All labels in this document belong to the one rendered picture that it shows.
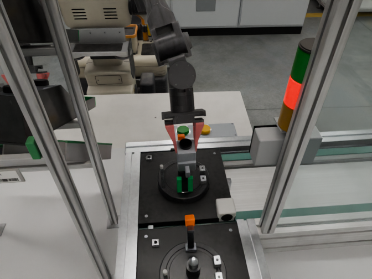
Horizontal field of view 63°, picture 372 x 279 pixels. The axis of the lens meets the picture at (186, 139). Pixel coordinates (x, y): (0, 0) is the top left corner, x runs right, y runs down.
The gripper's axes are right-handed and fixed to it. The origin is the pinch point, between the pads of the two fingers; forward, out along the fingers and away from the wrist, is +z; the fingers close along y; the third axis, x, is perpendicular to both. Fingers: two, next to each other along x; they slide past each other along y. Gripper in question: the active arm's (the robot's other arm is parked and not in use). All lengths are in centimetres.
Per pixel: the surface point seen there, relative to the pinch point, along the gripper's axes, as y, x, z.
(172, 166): -3.4, 9.5, 6.8
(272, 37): 136, 302, -63
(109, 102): -26, 59, -10
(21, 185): -51, 24, 12
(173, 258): -5.3, -12.2, 21.1
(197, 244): 0.3, -10.3, 19.8
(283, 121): 16.1, -20.7, -7.6
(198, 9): 47, 293, -98
